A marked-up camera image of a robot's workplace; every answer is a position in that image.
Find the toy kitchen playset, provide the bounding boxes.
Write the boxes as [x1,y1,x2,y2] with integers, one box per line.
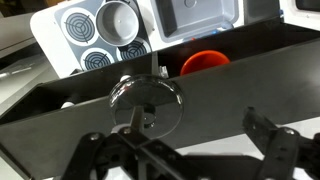
[0,11,320,180]

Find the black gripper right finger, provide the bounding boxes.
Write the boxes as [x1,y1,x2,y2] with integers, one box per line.
[242,107,320,180]

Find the grey toy pot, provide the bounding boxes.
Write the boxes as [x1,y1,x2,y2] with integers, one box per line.
[96,0,139,46]

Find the red bowl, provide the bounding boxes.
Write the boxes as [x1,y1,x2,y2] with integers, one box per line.
[180,50,230,75]

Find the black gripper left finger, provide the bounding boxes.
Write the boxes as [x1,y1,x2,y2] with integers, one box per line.
[61,127,205,180]

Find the black pot lid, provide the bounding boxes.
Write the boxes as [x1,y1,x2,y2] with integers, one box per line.
[109,75,184,138]

